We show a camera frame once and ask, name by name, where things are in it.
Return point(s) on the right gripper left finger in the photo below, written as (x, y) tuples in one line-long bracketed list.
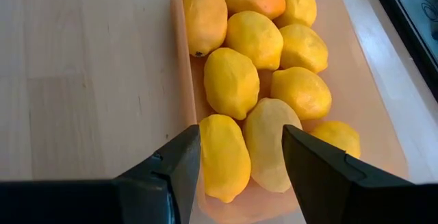
[(154, 196)]

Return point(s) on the black metal table frame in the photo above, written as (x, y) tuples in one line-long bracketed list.
[(410, 39)]

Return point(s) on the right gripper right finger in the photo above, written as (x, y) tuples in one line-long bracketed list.
[(335, 196)]

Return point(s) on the orange plastic tray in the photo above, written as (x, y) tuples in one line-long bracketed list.
[(356, 90)]

